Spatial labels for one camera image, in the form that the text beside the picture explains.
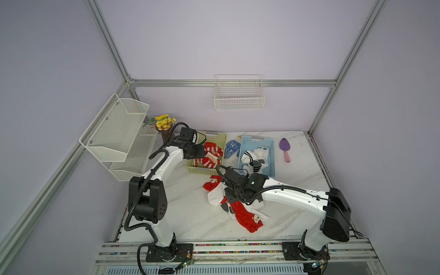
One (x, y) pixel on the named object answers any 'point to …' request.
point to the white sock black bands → (248, 157)
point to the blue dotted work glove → (232, 146)
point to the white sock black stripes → (257, 209)
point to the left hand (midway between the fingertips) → (199, 155)
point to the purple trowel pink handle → (285, 145)
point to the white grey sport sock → (261, 153)
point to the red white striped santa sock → (212, 153)
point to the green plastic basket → (217, 137)
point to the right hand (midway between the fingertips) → (232, 195)
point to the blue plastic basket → (247, 143)
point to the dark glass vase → (165, 134)
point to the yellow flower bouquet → (161, 122)
